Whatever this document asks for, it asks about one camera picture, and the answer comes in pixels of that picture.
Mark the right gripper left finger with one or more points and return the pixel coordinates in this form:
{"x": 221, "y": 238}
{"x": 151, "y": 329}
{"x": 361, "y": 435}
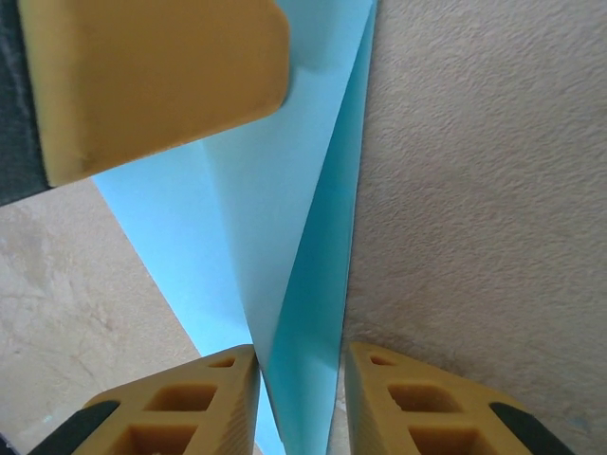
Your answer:
{"x": 237, "y": 426}

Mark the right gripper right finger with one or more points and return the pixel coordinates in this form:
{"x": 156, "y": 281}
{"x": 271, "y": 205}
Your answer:
{"x": 365, "y": 426}

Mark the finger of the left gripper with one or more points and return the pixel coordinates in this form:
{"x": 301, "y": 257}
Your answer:
{"x": 156, "y": 80}

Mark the light blue paper sheet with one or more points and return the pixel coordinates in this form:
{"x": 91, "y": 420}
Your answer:
{"x": 265, "y": 227}

